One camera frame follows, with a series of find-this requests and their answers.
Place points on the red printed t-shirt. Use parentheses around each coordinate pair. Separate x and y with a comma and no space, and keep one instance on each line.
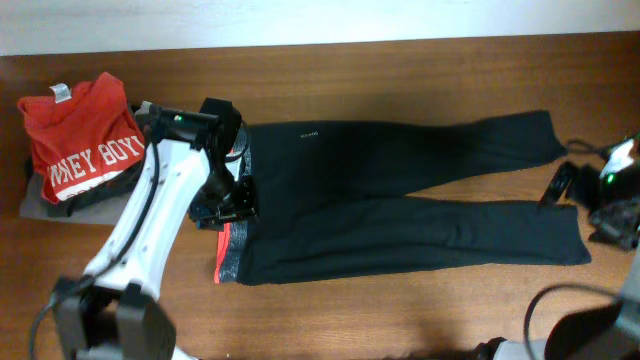
(81,137)

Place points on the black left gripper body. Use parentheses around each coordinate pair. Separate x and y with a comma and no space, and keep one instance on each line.
(225,199)

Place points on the grey folded garment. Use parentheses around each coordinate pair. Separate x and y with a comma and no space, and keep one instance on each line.
(35,200)

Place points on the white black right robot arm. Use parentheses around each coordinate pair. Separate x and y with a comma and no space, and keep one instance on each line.
(605,332)

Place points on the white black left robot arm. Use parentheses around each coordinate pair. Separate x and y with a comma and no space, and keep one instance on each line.
(112,312)

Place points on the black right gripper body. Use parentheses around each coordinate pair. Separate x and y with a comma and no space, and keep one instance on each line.
(615,206)

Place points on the black leggings red waistband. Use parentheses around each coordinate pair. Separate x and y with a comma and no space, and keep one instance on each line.
(343,198)

